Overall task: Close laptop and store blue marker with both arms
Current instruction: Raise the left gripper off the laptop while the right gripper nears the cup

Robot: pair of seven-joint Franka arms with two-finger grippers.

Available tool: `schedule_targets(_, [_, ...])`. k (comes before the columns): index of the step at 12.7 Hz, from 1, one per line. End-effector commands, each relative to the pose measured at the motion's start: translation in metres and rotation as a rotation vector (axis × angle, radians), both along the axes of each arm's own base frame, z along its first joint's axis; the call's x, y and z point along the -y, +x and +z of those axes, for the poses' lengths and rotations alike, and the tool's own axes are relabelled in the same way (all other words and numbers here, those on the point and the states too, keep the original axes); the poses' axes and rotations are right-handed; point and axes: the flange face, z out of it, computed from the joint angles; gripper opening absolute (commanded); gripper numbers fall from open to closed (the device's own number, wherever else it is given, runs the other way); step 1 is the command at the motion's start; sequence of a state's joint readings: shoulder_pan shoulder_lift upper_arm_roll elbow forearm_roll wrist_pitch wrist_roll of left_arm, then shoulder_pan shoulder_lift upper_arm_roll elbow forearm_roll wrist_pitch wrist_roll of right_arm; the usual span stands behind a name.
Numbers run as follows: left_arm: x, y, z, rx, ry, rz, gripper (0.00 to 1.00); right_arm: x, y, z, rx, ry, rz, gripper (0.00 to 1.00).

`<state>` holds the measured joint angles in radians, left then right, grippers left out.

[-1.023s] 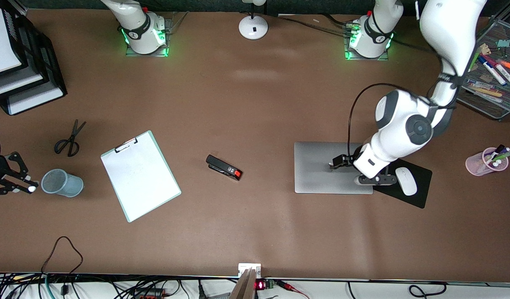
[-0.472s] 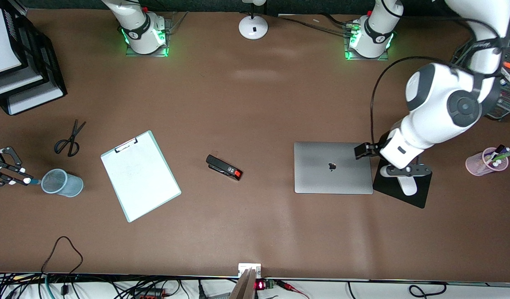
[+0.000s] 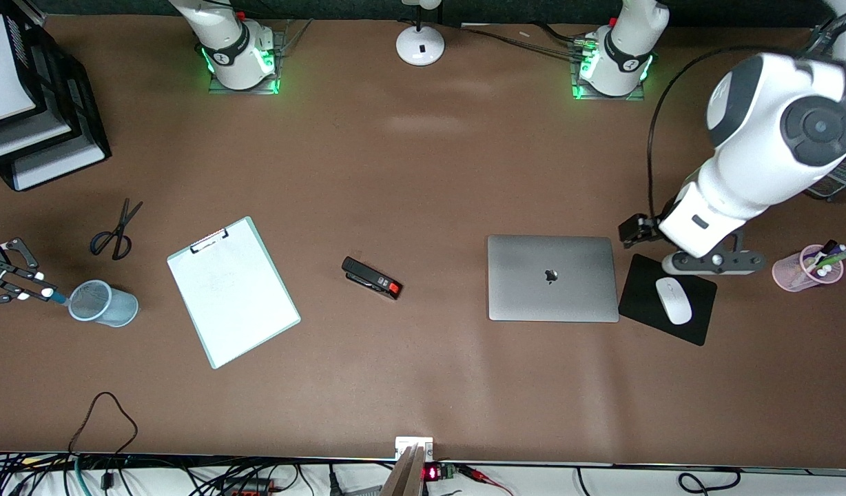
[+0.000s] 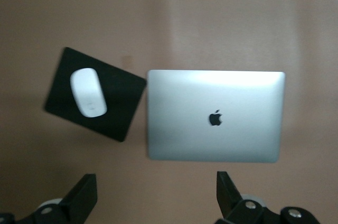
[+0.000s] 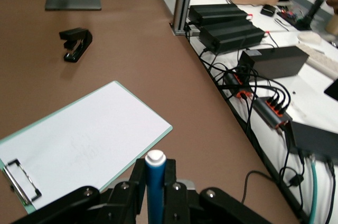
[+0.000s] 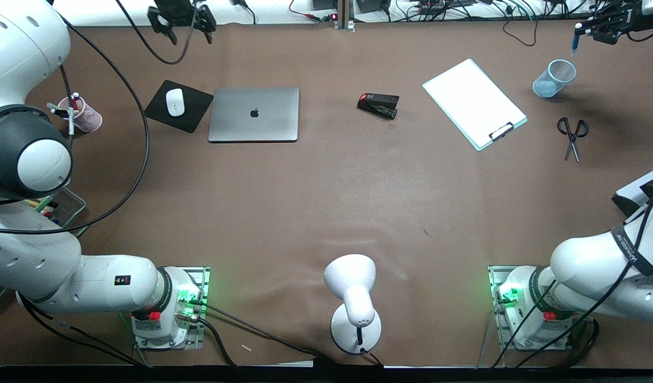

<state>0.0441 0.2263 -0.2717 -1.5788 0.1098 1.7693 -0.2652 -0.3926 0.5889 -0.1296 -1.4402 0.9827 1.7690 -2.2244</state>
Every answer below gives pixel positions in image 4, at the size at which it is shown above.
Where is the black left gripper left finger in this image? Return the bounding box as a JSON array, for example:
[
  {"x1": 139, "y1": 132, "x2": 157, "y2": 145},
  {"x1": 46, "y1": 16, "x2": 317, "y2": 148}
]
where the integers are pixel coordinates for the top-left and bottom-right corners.
[{"x1": 0, "y1": 173, "x2": 98, "y2": 224}]

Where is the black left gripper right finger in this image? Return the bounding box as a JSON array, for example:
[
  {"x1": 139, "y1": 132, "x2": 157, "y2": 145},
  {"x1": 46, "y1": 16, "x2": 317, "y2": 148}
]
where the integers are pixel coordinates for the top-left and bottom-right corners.
[{"x1": 215, "y1": 171, "x2": 322, "y2": 224}]

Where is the silver laptop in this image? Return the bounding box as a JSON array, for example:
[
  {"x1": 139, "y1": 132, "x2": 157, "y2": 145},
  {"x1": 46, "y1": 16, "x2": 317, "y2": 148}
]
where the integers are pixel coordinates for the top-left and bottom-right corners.
[{"x1": 146, "y1": 69, "x2": 286, "y2": 164}]

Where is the black mouse pad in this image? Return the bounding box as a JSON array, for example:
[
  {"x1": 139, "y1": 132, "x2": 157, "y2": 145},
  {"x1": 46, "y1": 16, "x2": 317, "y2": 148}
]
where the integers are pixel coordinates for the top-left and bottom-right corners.
[{"x1": 43, "y1": 46, "x2": 147, "y2": 143}]

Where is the white computer mouse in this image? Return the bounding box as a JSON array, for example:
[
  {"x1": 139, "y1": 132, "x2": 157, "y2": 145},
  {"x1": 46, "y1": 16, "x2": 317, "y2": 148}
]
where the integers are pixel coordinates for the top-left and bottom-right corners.
[{"x1": 70, "y1": 67, "x2": 108, "y2": 118}]

